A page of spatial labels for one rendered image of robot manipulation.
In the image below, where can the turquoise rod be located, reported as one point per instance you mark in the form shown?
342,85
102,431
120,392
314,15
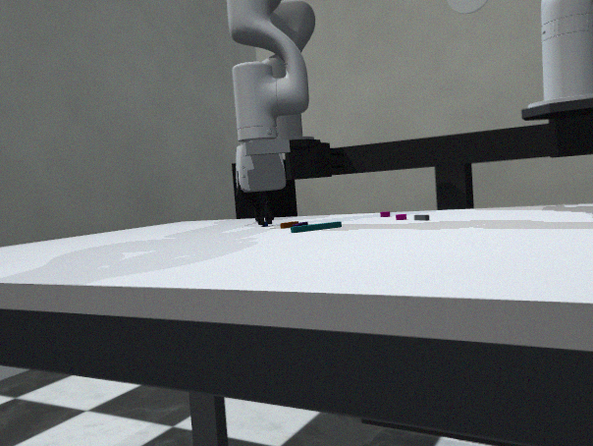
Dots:
316,227

